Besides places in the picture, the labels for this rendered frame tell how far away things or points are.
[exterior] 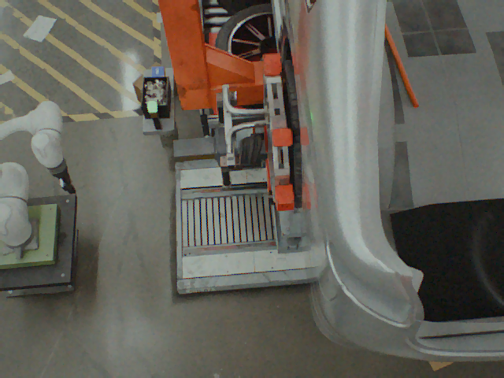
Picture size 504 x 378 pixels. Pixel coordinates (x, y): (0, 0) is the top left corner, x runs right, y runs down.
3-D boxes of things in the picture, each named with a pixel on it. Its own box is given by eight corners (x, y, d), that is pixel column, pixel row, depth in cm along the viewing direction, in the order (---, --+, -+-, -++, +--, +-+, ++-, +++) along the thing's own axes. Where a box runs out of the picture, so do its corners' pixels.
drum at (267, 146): (284, 157, 274) (285, 139, 262) (238, 161, 274) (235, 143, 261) (281, 131, 281) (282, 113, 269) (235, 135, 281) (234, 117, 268)
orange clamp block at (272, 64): (282, 75, 260) (281, 53, 258) (264, 76, 260) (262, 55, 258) (281, 73, 267) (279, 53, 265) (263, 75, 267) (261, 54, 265)
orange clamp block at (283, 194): (291, 191, 261) (294, 210, 257) (273, 193, 261) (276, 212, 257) (292, 183, 255) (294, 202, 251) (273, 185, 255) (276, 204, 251)
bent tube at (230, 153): (273, 157, 251) (273, 142, 242) (227, 161, 251) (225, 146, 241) (269, 122, 260) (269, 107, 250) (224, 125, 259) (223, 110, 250)
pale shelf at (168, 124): (175, 132, 326) (174, 129, 323) (143, 135, 326) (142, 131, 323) (173, 70, 347) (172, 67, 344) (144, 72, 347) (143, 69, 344)
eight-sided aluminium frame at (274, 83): (287, 216, 282) (290, 153, 234) (273, 218, 282) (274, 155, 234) (276, 121, 308) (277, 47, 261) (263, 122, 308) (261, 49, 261)
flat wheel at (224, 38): (346, 94, 354) (350, 68, 333) (240, 130, 344) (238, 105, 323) (300, 17, 384) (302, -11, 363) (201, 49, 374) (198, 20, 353)
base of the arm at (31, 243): (1, 263, 299) (-3, 258, 295) (2, 223, 310) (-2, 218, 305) (38, 257, 301) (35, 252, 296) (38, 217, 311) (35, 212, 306)
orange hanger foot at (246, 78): (309, 101, 321) (313, 57, 291) (211, 109, 320) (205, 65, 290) (305, 76, 329) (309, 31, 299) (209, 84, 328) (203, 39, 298)
